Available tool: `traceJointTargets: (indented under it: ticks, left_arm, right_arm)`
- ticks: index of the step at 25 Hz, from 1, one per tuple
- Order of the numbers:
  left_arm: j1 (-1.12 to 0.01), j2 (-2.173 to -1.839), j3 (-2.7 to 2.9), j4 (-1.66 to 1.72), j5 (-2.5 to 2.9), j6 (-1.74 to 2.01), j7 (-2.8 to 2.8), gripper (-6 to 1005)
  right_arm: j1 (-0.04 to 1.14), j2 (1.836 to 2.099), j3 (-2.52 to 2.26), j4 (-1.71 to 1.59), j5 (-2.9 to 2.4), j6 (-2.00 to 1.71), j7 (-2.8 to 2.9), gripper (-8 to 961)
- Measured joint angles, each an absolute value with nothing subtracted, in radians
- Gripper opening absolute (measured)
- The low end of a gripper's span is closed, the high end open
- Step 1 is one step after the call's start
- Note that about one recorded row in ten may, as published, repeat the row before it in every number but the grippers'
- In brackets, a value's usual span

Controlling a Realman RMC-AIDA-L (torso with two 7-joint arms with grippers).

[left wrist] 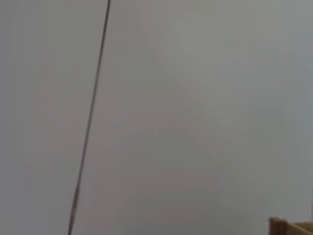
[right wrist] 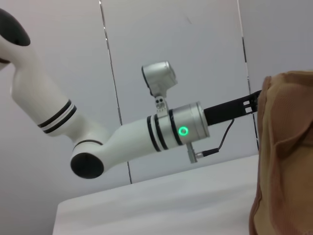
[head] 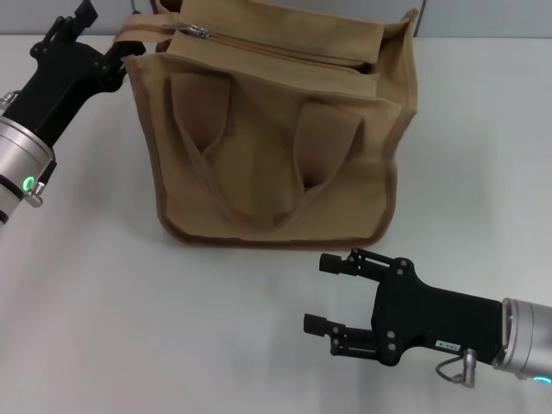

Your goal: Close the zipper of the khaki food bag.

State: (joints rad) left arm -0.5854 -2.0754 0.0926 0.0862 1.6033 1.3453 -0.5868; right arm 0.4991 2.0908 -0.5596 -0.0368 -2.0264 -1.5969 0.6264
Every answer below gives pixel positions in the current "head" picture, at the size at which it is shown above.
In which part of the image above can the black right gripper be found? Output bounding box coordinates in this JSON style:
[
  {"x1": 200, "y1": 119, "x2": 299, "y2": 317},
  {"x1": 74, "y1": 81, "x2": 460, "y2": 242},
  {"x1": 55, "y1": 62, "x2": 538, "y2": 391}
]
[{"x1": 303, "y1": 248, "x2": 509, "y2": 367}]

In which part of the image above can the right gripper cable with plugs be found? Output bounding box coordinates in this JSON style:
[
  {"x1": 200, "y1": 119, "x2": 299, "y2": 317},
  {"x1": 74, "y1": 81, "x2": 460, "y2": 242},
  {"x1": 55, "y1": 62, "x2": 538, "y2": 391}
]
[{"x1": 435, "y1": 348, "x2": 479, "y2": 385}]

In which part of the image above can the khaki canvas food bag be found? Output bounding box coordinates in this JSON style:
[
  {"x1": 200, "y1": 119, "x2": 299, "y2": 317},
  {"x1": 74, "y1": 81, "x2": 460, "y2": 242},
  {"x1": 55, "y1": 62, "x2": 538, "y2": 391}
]
[{"x1": 112, "y1": 0, "x2": 420, "y2": 248}]

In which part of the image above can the gripper cable with plugs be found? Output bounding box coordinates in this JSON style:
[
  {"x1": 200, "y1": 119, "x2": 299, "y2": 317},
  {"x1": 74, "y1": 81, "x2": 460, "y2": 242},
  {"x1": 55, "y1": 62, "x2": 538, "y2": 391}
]
[
  {"x1": 0, "y1": 91, "x2": 47, "y2": 209},
  {"x1": 435, "y1": 348, "x2": 479, "y2": 385}
]

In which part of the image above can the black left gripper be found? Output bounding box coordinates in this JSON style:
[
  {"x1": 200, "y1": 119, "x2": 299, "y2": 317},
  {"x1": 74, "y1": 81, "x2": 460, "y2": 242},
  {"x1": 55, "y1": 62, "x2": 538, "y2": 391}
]
[{"x1": 2, "y1": 0, "x2": 147, "y2": 147}]

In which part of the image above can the left gripper cable with plugs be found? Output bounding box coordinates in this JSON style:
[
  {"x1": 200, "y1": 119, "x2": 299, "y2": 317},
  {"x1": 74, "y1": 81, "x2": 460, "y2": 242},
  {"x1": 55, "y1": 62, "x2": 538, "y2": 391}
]
[{"x1": 0, "y1": 91, "x2": 47, "y2": 209}]

